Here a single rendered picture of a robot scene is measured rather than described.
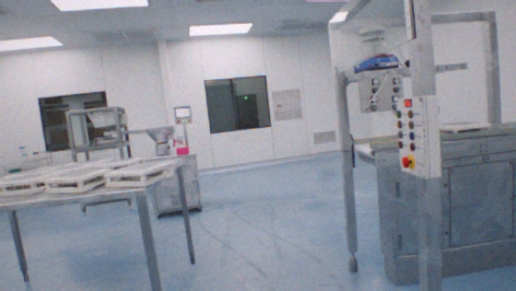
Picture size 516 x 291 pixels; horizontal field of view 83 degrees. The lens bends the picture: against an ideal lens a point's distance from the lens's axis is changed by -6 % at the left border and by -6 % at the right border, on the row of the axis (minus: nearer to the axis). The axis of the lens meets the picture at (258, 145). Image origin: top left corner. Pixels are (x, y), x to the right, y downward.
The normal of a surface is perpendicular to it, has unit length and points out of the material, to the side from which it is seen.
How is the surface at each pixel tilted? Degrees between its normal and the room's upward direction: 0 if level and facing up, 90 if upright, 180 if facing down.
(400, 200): 90
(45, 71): 90
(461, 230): 90
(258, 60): 90
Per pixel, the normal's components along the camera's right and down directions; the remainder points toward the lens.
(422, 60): 0.03, 0.10
